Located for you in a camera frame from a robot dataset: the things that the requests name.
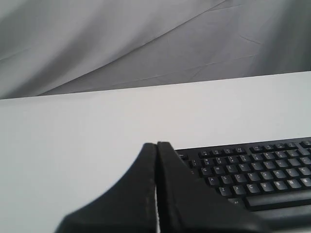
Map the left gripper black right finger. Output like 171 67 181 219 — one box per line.
157 142 268 233

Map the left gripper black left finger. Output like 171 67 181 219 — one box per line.
57 143 157 233

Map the black acer keyboard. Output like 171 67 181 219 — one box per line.
177 137 311 229

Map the grey backdrop cloth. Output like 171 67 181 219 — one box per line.
0 0 311 99

